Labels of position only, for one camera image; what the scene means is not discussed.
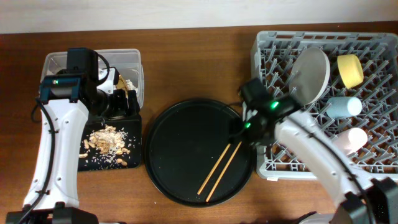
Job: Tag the gold brown snack wrapper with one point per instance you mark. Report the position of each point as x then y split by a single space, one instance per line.
121 85

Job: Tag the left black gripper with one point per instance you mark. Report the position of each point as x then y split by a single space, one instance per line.
121 109

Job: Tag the wooden chopstick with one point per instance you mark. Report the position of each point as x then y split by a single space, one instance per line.
213 169
223 172

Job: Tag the grey round plate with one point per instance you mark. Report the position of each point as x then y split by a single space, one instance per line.
310 75

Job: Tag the grey dishwasher rack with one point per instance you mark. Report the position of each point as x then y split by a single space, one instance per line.
272 58

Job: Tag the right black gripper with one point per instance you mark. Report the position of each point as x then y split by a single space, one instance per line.
237 128

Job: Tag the light blue plastic cup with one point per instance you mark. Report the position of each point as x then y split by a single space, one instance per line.
344 107

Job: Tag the clear plastic waste bin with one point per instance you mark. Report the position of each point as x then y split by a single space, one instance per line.
130 68

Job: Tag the round black serving tray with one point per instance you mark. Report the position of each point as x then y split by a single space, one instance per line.
183 145

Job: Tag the white tissue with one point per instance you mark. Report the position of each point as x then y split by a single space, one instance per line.
129 85

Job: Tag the pink plastic cup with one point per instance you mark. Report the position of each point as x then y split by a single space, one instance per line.
351 140

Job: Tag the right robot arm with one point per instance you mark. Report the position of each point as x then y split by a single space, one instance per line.
359 196

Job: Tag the black rectangular tray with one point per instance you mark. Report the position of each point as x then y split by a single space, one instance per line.
132 124

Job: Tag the yellow bowl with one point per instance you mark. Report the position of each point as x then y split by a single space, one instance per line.
350 70

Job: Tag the food scraps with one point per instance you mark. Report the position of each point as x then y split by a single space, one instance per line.
106 148

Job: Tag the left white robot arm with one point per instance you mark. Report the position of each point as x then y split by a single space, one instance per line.
52 197

